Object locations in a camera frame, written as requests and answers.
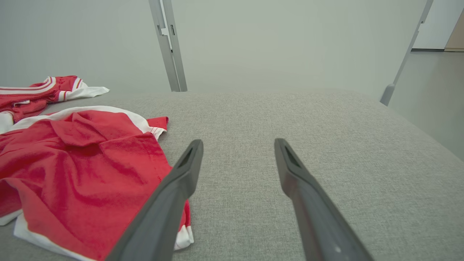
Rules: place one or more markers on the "aluminium frame post with clip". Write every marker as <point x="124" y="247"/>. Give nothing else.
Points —
<point x="174" y="58"/>

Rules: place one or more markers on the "slim aluminium frame leg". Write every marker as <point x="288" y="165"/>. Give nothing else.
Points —
<point x="406" y="58"/>

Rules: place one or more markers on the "red and white shirt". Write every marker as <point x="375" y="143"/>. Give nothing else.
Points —
<point x="79" y="174"/>

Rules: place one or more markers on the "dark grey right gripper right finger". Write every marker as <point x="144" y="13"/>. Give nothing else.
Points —
<point x="319" y="217"/>

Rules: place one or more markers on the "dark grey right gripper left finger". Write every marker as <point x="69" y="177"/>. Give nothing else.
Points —
<point x="163" y="210"/>

